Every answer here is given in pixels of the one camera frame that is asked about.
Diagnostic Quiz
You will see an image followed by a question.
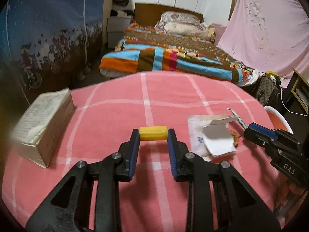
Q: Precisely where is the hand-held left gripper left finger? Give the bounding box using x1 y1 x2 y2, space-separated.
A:
25 129 140 232

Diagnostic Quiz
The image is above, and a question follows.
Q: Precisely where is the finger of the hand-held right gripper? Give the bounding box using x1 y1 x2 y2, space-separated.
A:
249 123 278 138
243 128 274 150

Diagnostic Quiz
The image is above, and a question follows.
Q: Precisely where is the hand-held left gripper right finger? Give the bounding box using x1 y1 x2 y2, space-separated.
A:
168 128 282 232

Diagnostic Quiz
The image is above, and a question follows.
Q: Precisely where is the orange bucket white rim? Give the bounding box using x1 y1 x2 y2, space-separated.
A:
264 106 294 136

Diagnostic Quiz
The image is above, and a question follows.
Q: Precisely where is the yellow brown scrap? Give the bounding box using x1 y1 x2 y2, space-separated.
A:
229 130 241 148

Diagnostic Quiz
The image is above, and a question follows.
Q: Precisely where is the yellow plastic cylinder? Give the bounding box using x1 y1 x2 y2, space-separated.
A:
139 126 169 141

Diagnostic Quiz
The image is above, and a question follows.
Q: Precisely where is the torn white paper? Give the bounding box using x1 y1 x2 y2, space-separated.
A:
202 116 238 156

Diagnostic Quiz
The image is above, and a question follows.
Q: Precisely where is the checkered bag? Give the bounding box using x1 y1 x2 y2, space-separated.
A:
255 75 278 102

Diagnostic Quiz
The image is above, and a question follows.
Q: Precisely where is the stack of papers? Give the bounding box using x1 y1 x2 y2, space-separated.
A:
298 86 309 107

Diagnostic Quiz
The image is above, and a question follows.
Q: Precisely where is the wooden shelf unit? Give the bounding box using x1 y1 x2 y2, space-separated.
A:
291 68 309 116

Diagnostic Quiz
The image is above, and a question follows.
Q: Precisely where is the pink hanging sheet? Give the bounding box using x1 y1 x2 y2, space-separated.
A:
217 0 309 89

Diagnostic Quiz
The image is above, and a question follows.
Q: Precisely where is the beige tissue box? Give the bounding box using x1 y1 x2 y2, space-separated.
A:
11 88 76 170

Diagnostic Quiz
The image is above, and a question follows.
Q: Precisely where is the bed with colourful blanket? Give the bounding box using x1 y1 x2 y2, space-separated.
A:
99 23 261 87

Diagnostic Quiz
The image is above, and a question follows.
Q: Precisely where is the pink pillow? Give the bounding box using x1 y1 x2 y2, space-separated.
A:
212 23 227 44

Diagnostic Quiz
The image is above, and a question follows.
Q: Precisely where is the yellow folded blanket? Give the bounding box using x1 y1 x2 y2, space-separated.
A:
200 23 216 41

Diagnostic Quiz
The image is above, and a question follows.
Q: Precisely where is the beige pillow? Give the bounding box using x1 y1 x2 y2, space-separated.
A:
154 21 213 38

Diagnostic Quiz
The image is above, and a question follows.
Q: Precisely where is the white nightstand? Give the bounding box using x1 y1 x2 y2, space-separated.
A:
106 16 134 49

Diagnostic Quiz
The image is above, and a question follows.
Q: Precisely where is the floral pillow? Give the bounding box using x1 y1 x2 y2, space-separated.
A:
160 11 202 26

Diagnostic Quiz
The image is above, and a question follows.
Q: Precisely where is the dark clothes pile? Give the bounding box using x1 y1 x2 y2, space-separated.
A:
110 9 134 17

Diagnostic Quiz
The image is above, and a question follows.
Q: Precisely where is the wooden bed headboard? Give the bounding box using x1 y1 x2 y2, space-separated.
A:
134 2 204 27

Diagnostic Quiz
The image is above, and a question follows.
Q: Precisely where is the blue dotted bed curtain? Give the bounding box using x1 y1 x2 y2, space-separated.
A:
0 0 107 97

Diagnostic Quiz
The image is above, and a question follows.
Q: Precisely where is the white cable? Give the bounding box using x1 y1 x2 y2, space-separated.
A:
275 77 309 116

